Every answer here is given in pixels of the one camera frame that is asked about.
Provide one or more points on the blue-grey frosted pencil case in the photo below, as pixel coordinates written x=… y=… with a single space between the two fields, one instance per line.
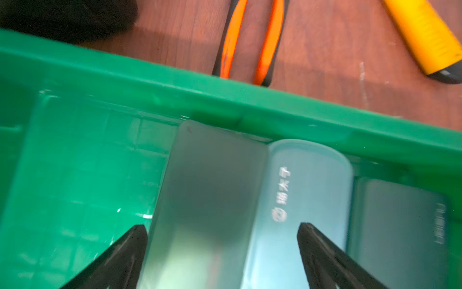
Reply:
x=305 y=182

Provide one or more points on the orange handled pliers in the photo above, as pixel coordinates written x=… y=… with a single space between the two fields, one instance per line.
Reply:
x=250 y=40

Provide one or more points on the black plastic toolbox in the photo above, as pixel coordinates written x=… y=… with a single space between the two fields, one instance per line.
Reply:
x=70 y=21

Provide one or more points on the yellow utility knife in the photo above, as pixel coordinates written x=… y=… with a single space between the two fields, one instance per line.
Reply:
x=431 y=43

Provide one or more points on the dark green labelled pencil case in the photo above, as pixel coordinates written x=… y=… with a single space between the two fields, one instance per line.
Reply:
x=201 y=227

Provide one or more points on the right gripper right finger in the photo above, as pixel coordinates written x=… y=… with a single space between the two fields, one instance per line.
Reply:
x=327 y=266

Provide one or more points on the green plastic storage tray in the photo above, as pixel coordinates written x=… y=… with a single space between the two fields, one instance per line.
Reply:
x=86 y=138

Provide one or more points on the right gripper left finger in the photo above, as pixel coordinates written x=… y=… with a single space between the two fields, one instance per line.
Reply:
x=119 y=267

